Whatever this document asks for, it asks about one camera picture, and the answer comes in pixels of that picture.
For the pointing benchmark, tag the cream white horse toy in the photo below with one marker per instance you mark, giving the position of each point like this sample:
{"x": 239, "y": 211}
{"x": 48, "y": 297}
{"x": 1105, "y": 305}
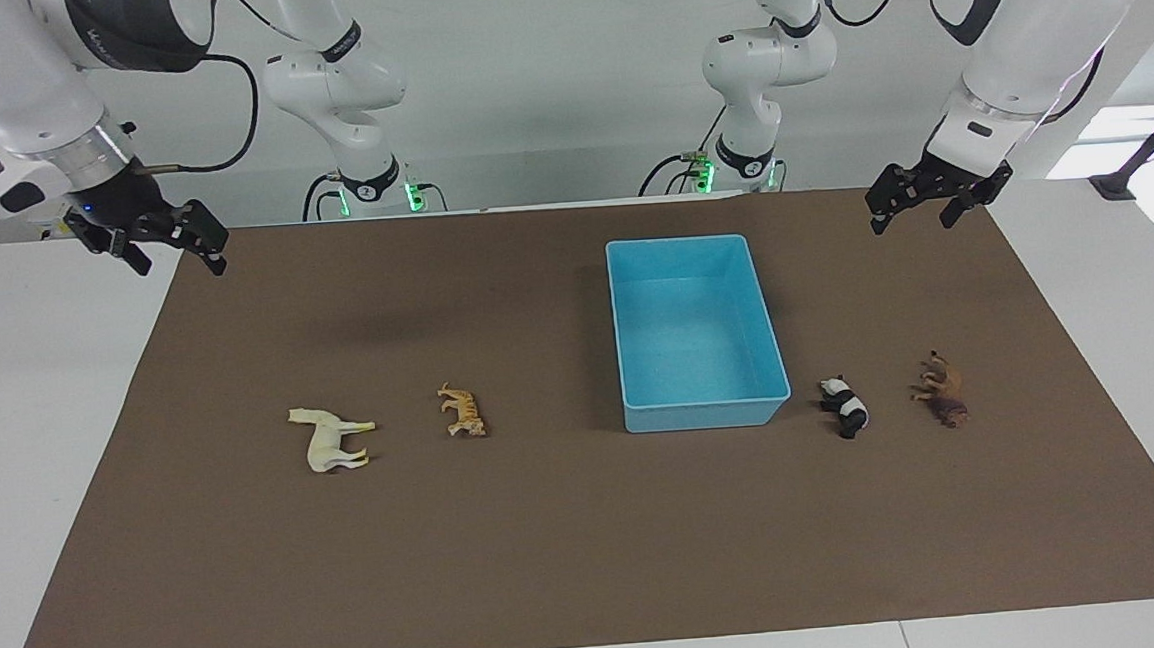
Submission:
{"x": 324, "y": 440}

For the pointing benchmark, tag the orange striped tiger toy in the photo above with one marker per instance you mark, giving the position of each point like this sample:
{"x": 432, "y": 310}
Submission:
{"x": 463, "y": 411}

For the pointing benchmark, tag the brown table mat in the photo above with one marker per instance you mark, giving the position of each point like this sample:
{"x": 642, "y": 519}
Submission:
{"x": 551, "y": 546}

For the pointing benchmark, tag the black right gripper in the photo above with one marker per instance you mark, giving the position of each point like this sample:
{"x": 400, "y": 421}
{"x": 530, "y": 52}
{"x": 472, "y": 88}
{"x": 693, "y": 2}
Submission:
{"x": 129, "y": 206}

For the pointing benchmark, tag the black clamp stand with rod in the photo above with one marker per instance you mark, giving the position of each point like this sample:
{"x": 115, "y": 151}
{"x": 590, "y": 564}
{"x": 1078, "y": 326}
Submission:
{"x": 1143, "y": 154}

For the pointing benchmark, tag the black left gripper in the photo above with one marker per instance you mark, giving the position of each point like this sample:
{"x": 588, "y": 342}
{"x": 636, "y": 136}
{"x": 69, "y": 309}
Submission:
{"x": 939, "y": 180}

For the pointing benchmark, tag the black white panda toy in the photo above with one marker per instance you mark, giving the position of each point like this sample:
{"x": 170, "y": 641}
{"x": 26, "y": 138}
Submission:
{"x": 848, "y": 408}

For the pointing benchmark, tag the white box with yellow labels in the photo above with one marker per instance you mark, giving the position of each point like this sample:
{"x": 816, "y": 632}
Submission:
{"x": 55, "y": 229}

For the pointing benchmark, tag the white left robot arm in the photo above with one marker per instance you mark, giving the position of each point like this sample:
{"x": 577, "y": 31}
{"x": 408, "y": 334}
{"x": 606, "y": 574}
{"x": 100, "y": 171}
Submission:
{"x": 1030, "y": 26}

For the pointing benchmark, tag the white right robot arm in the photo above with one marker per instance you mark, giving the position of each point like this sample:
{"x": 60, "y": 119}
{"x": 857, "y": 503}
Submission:
{"x": 22, "y": 87}

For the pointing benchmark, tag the light blue storage box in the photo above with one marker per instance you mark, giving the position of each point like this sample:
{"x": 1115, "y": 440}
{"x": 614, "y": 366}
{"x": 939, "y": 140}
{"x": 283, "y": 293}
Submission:
{"x": 694, "y": 347}

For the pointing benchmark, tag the brown lion toy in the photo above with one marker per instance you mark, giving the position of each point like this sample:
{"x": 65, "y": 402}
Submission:
{"x": 945, "y": 392}

